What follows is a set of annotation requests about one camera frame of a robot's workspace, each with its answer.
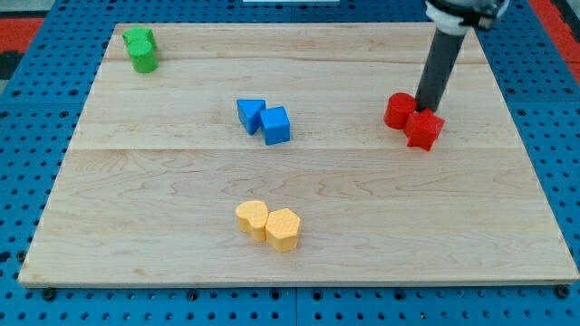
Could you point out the green cylinder block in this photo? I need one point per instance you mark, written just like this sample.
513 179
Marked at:
142 56

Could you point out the red cylinder block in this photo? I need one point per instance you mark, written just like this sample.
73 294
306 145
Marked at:
398 109

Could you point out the yellow heart block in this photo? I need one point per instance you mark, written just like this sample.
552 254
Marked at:
252 217

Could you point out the green star block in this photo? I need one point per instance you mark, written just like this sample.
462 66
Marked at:
138 33

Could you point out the red star block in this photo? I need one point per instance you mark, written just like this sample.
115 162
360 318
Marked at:
422 129

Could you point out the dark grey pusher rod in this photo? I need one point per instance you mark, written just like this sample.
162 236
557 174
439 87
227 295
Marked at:
443 54

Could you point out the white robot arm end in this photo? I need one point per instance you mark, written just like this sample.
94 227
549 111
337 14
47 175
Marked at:
455 17

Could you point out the light wooden board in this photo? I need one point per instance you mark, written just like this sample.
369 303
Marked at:
147 191

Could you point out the blue cube block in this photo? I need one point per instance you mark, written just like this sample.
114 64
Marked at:
275 125

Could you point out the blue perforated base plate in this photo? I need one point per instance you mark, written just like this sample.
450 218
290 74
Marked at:
43 99

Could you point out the blue triangle block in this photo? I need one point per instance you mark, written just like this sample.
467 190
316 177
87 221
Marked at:
249 113

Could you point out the yellow hexagon block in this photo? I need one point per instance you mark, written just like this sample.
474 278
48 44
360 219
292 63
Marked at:
282 230

